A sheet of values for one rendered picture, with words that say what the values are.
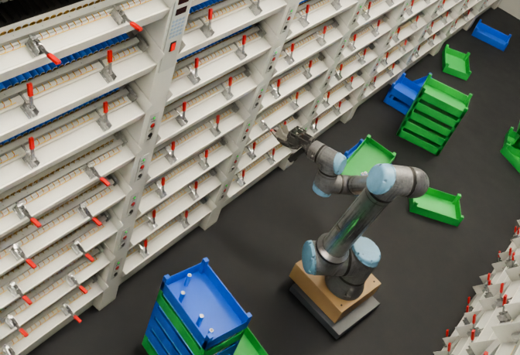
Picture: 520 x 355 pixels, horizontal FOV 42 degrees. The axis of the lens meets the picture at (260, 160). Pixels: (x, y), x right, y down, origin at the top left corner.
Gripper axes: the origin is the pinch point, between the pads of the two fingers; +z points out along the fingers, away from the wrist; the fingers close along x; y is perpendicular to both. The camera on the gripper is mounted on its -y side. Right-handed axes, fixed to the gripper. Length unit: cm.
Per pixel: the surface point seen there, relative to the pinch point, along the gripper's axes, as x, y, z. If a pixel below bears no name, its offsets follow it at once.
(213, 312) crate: 86, -22, -36
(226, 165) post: 25.3, -10.0, 7.3
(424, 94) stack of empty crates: -138, -24, -23
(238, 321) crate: 82, -24, -45
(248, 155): 1.2, -19.2, 10.6
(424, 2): -164, 19, 4
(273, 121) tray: -8.6, -0.8, 6.6
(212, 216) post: 23, -46, 12
